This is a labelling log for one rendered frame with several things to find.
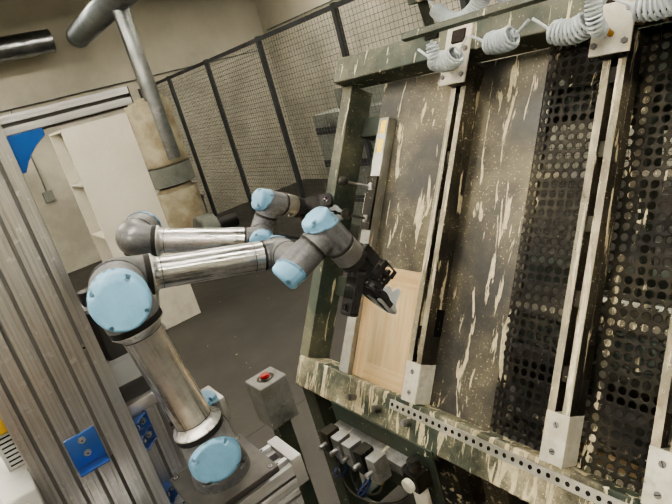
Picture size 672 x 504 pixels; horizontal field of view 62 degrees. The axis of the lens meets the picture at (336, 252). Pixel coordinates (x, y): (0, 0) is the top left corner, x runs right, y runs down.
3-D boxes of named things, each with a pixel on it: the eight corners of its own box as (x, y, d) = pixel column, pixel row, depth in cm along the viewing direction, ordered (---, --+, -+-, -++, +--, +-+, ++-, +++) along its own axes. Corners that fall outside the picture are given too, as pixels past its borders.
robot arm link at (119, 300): (238, 437, 139) (129, 248, 120) (253, 469, 125) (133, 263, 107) (194, 464, 136) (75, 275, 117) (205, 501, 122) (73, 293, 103)
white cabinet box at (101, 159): (129, 325, 583) (48, 134, 521) (179, 302, 613) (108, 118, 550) (147, 339, 535) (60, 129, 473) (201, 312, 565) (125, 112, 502)
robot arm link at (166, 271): (93, 302, 130) (291, 267, 147) (93, 316, 120) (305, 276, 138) (84, 254, 127) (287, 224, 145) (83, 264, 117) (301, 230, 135)
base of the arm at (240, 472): (208, 503, 136) (194, 471, 133) (185, 476, 148) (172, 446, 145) (260, 467, 143) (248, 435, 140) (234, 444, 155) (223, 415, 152)
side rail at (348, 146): (321, 354, 232) (299, 354, 225) (363, 95, 233) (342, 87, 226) (329, 358, 227) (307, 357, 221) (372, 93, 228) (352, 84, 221)
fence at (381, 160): (347, 370, 209) (338, 370, 206) (387, 121, 209) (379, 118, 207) (355, 373, 205) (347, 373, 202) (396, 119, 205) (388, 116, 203)
